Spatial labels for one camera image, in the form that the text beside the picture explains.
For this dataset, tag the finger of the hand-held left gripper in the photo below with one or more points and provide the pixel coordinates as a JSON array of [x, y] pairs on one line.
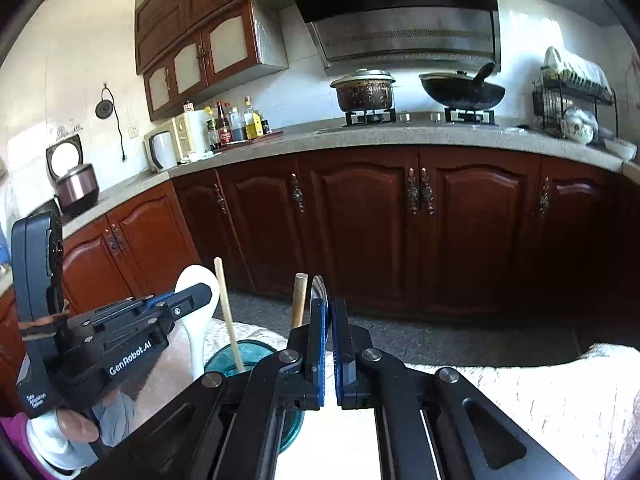
[[192, 300], [161, 300]]

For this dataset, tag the wall socket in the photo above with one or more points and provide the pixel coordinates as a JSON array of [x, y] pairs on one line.
[[133, 131]]

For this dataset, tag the person's left forearm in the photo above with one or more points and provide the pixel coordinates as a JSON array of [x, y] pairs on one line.
[[15, 440]]

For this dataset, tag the brown wall cabinets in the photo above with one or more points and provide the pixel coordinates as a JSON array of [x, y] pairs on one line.
[[165, 15]]

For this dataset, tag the white rice spoon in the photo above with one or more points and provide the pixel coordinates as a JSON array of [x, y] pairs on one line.
[[200, 342]]

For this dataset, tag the person's left hand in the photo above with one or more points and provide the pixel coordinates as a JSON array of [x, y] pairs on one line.
[[75, 427]]

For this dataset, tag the brown rice cooker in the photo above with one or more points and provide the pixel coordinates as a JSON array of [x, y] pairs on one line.
[[75, 185]]

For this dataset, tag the floral cup with teal inside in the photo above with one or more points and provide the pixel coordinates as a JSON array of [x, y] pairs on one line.
[[250, 352]]

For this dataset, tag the group of condiment bottles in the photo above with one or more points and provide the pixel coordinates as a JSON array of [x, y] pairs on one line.
[[237, 127]]

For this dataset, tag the black spatula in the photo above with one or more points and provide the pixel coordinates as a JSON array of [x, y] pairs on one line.
[[484, 71]]

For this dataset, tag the wooden chopstick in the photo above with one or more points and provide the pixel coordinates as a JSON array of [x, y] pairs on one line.
[[227, 310], [299, 300]]

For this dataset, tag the floral teapot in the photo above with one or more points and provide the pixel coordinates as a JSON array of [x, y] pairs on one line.
[[577, 125]]

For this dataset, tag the white bowl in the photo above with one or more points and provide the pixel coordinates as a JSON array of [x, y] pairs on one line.
[[620, 149]]

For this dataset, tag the grey stone countertop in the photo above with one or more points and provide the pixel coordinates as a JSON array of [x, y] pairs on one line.
[[310, 137]]

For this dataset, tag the black wok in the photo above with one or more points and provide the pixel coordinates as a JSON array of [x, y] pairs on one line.
[[460, 92]]

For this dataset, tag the black range hood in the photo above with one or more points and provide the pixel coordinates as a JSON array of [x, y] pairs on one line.
[[400, 10]]

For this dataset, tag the metal spoon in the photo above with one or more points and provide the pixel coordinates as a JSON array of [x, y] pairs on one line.
[[320, 290]]

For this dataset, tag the cream microwave oven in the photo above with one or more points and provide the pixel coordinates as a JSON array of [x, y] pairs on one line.
[[185, 135]]

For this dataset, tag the white quilted tablecloth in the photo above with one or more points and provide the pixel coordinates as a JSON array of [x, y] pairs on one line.
[[525, 400]]

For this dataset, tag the brown base cabinets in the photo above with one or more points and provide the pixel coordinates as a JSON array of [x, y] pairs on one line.
[[365, 220]]

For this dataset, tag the stained cooking pot with lid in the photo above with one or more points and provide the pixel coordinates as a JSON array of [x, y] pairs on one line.
[[362, 92]]

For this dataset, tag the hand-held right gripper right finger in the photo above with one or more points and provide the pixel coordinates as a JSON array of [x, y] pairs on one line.
[[341, 355]]

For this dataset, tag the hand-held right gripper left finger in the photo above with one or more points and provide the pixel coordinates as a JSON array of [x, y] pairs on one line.
[[318, 355]]

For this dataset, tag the row of white plates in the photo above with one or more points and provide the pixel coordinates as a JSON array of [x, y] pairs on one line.
[[575, 67]]

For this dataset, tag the gas stove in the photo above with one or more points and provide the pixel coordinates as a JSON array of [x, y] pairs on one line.
[[420, 116]]

